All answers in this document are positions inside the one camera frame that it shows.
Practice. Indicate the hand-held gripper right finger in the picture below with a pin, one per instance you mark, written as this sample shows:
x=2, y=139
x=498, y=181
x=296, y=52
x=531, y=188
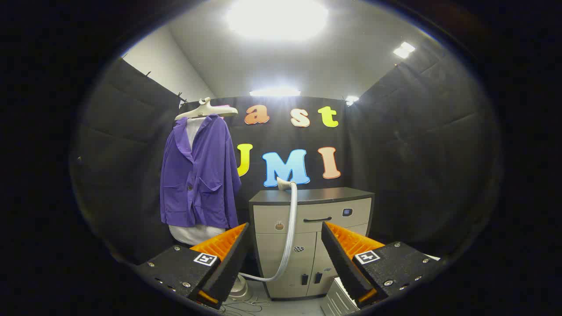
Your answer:
x=342, y=263

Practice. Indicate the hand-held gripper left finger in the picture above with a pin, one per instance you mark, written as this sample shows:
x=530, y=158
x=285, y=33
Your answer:
x=230, y=267

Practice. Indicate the grey garment steamer base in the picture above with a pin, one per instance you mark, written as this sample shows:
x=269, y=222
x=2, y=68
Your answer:
x=239, y=289

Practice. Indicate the white clothes hanger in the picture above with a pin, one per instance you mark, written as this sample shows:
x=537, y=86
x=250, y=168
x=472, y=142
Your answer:
x=206, y=112

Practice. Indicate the grey cabinet with dark top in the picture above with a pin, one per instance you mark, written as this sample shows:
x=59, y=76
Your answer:
x=272, y=215

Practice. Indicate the long ceiling light strip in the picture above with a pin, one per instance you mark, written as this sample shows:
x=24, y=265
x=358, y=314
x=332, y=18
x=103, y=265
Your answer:
x=274, y=92

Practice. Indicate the large bright ceiling light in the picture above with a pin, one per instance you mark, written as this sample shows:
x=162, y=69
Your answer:
x=276, y=17

